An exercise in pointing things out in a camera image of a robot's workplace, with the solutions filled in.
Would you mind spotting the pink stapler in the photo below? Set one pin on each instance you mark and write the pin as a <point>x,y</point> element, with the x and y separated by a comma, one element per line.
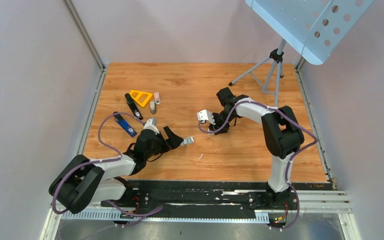
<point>157,97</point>

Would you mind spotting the grey white stapler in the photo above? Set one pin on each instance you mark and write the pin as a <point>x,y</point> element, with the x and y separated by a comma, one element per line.
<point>153,107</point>

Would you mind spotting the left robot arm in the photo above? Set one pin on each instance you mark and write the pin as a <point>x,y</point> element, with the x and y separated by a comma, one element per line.
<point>84,181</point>

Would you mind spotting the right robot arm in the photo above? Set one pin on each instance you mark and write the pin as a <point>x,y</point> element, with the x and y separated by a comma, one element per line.
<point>282,136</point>

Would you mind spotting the light blue music stand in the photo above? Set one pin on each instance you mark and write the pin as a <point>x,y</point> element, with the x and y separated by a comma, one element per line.
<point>312,27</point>

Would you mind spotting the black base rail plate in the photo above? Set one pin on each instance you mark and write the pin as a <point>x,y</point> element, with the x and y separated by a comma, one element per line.
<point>204,199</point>

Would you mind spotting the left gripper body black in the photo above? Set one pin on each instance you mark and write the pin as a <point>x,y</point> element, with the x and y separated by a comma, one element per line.
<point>161,146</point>

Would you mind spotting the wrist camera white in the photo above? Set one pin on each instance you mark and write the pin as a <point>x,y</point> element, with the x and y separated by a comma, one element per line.
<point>151,124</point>
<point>205,116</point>

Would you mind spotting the yellow plastic triangle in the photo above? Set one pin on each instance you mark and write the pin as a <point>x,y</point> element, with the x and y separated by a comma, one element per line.
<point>141,97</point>

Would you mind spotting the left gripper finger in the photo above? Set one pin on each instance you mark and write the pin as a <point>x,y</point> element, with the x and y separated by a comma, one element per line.
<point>169,132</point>
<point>175,141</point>

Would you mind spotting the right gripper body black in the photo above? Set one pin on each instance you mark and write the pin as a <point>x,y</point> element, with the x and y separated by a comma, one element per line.
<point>220,120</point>

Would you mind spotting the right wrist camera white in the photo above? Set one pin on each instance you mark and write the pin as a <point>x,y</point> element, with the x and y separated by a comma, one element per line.
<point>205,116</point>

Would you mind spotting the aluminium frame post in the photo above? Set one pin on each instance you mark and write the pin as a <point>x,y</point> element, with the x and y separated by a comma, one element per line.
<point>72,11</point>

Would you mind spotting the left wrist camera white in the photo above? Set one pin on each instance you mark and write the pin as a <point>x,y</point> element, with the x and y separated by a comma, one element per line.
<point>151,124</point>

